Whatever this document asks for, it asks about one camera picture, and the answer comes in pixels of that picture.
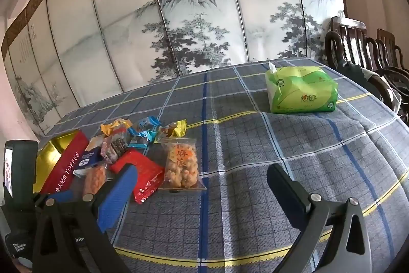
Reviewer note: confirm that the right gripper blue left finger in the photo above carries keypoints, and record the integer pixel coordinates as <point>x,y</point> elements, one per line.
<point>62,225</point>

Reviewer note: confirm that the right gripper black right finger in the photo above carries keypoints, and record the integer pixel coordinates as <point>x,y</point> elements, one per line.
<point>347,248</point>

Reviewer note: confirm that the orange snack bag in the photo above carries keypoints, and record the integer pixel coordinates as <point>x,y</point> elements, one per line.
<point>95,179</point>

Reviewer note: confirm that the blue soda cracker pack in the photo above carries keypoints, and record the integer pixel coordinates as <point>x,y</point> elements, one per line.
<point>91,157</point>

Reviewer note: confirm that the red snack packet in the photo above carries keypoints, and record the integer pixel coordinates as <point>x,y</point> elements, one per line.
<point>150,175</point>

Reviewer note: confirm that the dark sesame bar packet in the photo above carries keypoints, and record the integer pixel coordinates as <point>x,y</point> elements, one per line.
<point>115,145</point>

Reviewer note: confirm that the fried dough twist bag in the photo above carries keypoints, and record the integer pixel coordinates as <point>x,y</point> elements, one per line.
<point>181,168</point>

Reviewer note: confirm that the red toffee tin box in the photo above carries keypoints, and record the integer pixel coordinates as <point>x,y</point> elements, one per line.
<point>57,160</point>

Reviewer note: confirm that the orange candy wrapper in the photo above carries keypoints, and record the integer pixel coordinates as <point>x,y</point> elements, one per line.
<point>107,129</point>

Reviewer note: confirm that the blue plaid tablecloth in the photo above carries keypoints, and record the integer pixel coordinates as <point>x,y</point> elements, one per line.
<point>359,150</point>

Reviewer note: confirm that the blue candy wrapper lower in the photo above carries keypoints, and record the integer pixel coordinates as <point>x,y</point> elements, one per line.
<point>141,140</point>

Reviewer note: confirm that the blue candy wrapper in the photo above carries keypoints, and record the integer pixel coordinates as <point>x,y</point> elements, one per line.
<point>141,140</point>
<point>147,123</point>

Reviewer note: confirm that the blue candy wrapper upper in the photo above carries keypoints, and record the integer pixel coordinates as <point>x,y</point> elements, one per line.
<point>147,123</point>

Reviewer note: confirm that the yellow candy wrapper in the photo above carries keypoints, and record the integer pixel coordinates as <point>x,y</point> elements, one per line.
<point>174,129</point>

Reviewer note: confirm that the green tissue pack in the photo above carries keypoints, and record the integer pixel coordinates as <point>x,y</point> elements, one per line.
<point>300,90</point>

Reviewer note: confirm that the ink landscape folding screen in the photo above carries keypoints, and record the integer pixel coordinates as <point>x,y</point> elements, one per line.
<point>61,55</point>

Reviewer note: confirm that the dark wooden chair far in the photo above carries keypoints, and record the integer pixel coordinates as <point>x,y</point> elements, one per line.
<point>391,54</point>

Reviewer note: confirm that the dark wooden chair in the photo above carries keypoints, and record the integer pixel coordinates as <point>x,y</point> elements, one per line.
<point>364,60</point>
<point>391,54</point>

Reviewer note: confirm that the dark wooden chair near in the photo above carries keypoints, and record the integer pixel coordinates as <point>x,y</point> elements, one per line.
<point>364,60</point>

